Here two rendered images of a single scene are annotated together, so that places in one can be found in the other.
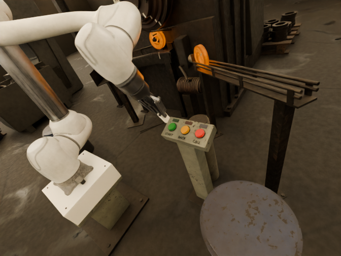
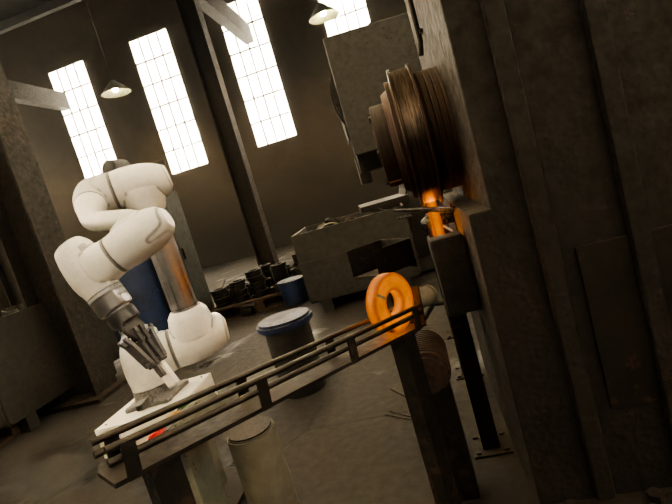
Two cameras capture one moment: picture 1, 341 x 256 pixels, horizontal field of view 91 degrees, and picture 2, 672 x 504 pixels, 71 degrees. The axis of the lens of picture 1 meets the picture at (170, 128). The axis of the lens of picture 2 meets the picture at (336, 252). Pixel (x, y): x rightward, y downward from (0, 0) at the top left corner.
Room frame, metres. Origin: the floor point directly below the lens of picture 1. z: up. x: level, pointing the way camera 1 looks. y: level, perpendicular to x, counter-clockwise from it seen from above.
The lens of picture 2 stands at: (0.30, -1.22, 1.02)
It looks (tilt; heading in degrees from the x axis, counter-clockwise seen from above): 7 degrees down; 52
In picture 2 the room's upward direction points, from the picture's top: 16 degrees counter-clockwise
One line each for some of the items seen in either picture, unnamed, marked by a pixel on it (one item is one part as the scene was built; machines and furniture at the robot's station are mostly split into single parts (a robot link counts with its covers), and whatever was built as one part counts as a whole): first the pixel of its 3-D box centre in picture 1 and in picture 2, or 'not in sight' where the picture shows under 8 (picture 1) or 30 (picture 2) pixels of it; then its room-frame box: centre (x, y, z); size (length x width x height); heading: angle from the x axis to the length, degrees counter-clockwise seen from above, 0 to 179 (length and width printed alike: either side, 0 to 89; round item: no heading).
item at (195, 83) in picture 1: (195, 105); (443, 422); (1.24, -0.28, 0.27); 0.22 x 0.13 x 0.53; 41
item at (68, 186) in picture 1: (72, 174); (153, 392); (0.71, 0.60, 0.49); 0.22 x 0.18 x 0.06; 44
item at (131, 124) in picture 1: (121, 97); (396, 316); (1.79, 0.39, 0.36); 0.26 x 0.20 x 0.72; 76
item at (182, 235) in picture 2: not in sight; (165, 266); (1.95, 3.80, 0.75); 0.70 x 0.48 x 1.50; 41
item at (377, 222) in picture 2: (28, 98); (358, 252); (3.19, 2.16, 0.39); 1.03 x 0.83 x 0.79; 135
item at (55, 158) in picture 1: (53, 157); (146, 355); (0.73, 0.62, 0.63); 0.18 x 0.16 x 0.22; 159
